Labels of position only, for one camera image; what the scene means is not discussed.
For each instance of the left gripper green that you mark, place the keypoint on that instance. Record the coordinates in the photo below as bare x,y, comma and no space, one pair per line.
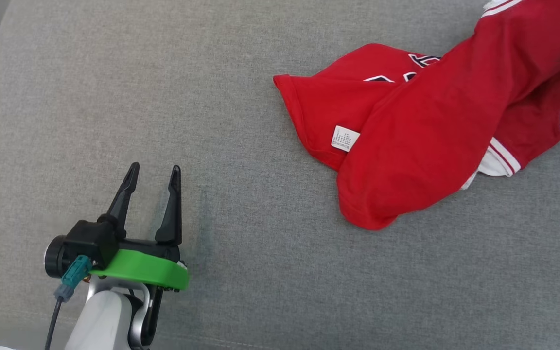
148,270

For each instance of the red basketball jersey white sleeves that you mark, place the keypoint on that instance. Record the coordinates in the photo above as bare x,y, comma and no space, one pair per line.
430,136

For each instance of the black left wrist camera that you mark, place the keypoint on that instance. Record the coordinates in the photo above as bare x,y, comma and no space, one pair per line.
88,240

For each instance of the teal left camera connector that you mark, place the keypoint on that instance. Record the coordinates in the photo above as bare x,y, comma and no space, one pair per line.
77,272

